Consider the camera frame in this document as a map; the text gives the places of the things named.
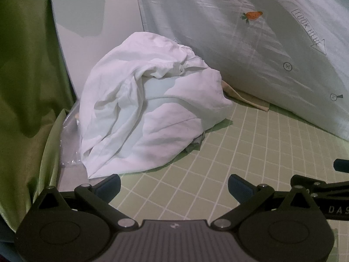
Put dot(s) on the beige cloth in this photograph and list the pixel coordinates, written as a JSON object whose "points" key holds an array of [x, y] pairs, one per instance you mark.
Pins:
{"points": [[250, 99]]}

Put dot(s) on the white shirt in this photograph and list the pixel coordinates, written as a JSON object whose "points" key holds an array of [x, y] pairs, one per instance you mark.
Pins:
{"points": [[163, 114]]}

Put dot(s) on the clear plastic bag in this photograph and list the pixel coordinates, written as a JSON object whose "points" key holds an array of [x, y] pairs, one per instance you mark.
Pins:
{"points": [[71, 142]]}

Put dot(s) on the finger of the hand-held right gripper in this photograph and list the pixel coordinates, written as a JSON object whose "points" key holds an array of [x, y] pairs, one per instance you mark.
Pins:
{"points": [[327, 189], [342, 166]]}

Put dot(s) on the white board panel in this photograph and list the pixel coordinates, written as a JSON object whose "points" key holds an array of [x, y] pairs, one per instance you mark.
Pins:
{"points": [[95, 19]]}

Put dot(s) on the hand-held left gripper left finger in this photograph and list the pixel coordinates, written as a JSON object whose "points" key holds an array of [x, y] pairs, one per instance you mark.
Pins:
{"points": [[110, 186]]}

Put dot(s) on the light blue patterned pillow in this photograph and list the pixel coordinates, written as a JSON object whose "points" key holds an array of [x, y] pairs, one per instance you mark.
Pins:
{"points": [[245, 46]]}

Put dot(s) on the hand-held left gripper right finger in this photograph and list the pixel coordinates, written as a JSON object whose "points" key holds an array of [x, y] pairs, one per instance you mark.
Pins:
{"points": [[240, 187]]}

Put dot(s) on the green checked bed sheet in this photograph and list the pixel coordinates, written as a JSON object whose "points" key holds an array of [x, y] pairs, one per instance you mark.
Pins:
{"points": [[218, 155]]}

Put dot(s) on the blue jeans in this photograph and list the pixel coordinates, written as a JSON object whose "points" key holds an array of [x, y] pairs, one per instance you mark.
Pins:
{"points": [[195, 142]]}

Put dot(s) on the green satin curtain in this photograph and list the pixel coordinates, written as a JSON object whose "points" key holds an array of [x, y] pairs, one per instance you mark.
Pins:
{"points": [[27, 73]]}

